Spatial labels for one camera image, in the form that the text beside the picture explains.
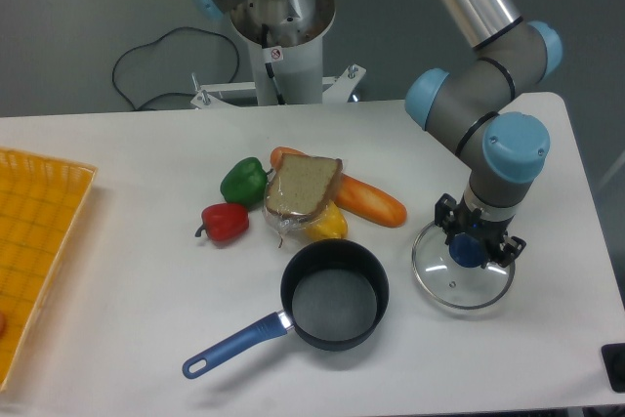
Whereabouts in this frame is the black floor cable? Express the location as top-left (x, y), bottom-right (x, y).
top-left (111, 26), bottom-right (241, 111)

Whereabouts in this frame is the yellow bell pepper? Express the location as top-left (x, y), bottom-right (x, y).
top-left (304, 201), bottom-right (349, 241)

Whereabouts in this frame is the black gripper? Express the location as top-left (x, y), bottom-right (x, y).
top-left (434, 193), bottom-right (526, 269)

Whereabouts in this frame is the glass lid blue knob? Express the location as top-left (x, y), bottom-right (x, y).
top-left (411, 223), bottom-right (516, 311)

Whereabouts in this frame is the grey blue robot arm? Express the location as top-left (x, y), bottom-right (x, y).
top-left (193, 0), bottom-right (563, 268)

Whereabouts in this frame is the orange baguette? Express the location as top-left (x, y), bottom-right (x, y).
top-left (271, 147), bottom-right (407, 228)

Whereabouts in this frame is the black corner device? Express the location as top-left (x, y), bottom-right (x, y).
top-left (601, 343), bottom-right (625, 394)

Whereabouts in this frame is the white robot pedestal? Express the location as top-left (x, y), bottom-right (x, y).
top-left (191, 0), bottom-right (366, 108)

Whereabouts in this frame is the black saucepan blue handle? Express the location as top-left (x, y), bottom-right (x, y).
top-left (182, 239), bottom-right (390, 379)

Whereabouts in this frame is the red bell pepper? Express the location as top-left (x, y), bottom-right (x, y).
top-left (194, 202), bottom-right (249, 243)

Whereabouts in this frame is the wrapped bread slice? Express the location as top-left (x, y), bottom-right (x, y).
top-left (263, 153), bottom-right (343, 245)

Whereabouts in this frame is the yellow plastic basket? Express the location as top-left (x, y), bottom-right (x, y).
top-left (1, 147), bottom-right (98, 391)

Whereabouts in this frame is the green bell pepper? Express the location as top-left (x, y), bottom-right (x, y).
top-left (220, 156), bottom-right (270, 208)

